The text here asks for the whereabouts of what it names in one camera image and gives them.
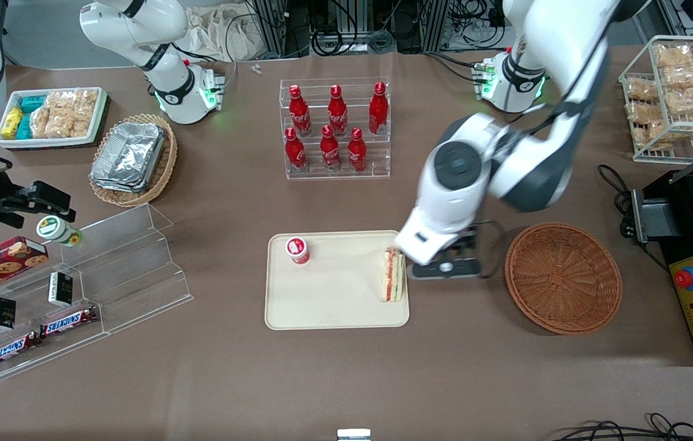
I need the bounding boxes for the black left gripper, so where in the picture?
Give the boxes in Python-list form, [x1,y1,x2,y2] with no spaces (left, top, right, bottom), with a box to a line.
[439,225,480,263]

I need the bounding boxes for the triangular sandwich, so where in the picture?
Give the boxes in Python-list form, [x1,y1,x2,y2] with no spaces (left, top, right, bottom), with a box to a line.
[381,246,407,303]

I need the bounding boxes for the white rectangular snack tray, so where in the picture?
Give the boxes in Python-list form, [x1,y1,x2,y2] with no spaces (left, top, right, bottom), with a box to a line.
[0,86,108,150]

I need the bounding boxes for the brown round wicker basket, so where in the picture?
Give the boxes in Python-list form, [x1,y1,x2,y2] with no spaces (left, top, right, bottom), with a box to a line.
[504,222,623,336]

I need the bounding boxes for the light oval wicker basket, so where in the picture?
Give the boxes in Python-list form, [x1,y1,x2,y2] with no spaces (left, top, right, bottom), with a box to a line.
[88,113,178,208]

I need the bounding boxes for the beige plastic tray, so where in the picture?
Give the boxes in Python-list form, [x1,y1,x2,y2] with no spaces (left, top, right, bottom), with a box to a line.
[264,230,411,331]

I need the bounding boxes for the green lidded white cup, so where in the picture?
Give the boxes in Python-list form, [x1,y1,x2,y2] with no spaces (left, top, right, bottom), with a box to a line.
[36,215,84,248]

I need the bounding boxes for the small black box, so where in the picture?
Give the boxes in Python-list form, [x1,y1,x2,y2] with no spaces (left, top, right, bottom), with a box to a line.
[0,296,18,333]
[47,271,75,307]

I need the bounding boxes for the stack of foil trays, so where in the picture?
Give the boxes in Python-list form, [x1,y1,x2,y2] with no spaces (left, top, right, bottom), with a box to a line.
[89,122,167,194]

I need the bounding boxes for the yellow snack packet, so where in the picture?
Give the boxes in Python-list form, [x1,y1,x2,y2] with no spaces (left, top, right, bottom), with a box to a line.
[1,107,25,140]

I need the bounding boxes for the clear acrylic stepped shelf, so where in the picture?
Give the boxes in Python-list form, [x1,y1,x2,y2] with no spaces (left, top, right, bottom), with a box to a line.
[0,203,194,382]

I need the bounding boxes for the Snickers chocolate bar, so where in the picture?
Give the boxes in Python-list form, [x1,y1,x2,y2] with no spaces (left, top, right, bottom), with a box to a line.
[0,331,41,371]
[39,304,100,340]

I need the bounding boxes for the clear acrylic bottle rack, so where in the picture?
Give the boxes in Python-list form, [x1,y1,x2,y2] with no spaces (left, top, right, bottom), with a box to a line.
[279,77,392,181]

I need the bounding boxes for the red cola bottle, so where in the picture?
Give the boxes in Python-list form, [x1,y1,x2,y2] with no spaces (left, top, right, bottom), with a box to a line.
[327,85,349,137]
[319,124,341,172]
[368,81,390,136]
[289,85,312,137]
[347,127,368,173]
[284,127,308,173]

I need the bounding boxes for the red white yogurt cup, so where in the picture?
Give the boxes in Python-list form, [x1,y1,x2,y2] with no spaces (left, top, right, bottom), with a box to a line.
[286,236,311,265]

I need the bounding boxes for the bagged fried snack pack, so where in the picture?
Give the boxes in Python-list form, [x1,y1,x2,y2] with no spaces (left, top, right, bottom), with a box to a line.
[661,64,693,91]
[654,43,693,68]
[665,86,693,116]
[627,101,667,125]
[635,119,687,151]
[624,78,661,103]

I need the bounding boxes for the black table appliance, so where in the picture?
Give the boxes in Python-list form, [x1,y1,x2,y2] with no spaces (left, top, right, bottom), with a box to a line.
[631,169,693,368]

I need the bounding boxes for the beige cloth bag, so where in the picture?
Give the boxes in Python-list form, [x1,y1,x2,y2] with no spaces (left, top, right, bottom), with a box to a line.
[182,5,266,63]

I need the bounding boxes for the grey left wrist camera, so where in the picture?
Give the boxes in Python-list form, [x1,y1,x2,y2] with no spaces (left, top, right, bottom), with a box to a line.
[406,257,483,281]

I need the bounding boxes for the black appliance power cable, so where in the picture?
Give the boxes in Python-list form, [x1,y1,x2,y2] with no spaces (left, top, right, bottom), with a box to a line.
[596,164,637,241]

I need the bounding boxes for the black left arm base cable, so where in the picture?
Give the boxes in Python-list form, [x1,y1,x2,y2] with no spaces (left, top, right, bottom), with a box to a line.
[423,50,487,83]

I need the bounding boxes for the white wire rack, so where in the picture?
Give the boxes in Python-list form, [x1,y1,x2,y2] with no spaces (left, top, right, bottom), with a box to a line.
[618,35,693,165]

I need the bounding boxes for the coiled black background cables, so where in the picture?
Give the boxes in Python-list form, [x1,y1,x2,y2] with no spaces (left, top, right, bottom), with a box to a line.
[311,23,397,56]

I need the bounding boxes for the black cables at table edge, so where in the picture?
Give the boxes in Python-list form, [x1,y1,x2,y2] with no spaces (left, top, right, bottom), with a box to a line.
[551,412,693,441]

